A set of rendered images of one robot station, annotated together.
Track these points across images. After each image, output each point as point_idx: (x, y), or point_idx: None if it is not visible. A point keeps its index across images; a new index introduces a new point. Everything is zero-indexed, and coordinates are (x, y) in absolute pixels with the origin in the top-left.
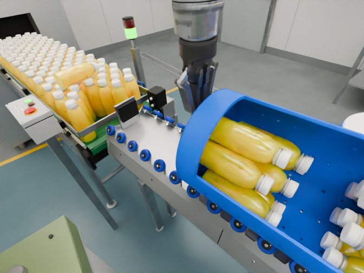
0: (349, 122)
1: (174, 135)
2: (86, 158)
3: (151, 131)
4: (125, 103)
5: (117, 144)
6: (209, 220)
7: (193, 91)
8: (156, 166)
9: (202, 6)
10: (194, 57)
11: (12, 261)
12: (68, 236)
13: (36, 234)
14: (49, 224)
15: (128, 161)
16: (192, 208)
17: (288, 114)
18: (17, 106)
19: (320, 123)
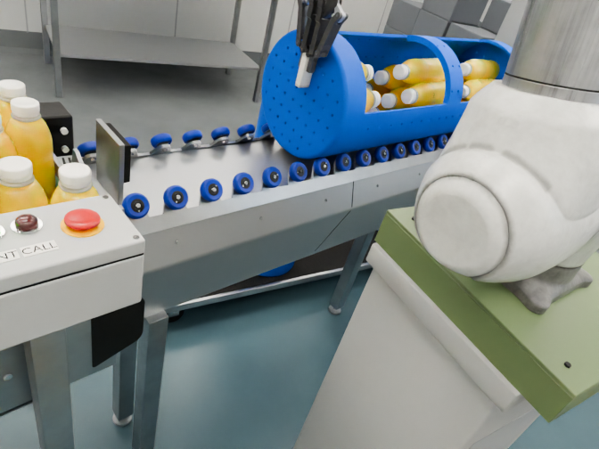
0: None
1: (191, 159)
2: (138, 307)
3: (160, 175)
4: (118, 134)
5: (166, 224)
6: (340, 189)
7: (324, 28)
8: (272, 179)
9: None
10: None
11: None
12: (413, 208)
13: (412, 231)
14: (399, 220)
15: (201, 234)
16: (322, 195)
17: (349, 34)
18: (2, 257)
19: (365, 34)
